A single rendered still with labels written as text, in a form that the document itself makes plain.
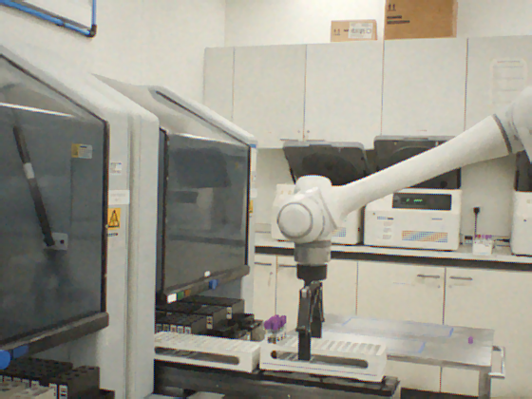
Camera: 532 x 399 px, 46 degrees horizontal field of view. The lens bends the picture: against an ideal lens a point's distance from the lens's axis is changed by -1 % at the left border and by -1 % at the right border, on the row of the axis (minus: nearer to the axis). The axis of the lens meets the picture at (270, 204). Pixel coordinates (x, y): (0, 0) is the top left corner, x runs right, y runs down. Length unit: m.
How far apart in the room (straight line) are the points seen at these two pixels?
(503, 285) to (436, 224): 0.50
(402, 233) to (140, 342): 2.49
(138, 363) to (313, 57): 3.04
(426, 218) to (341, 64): 1.17
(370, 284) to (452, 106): 1.21
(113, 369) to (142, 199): 0.40
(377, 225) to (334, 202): 2.50
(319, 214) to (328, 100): 2.93
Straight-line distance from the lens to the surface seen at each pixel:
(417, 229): 3.82
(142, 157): 1.55
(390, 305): 3.88
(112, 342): 1.49
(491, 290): 3.83
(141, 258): 1.56
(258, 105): 4.37
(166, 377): 1.69
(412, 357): 1.82
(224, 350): 1.62
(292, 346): 1.57
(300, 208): 1.31
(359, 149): 4.02
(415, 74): 4.16
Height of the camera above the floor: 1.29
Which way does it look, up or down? 2 degrees down
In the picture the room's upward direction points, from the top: 2 degrees clockwise
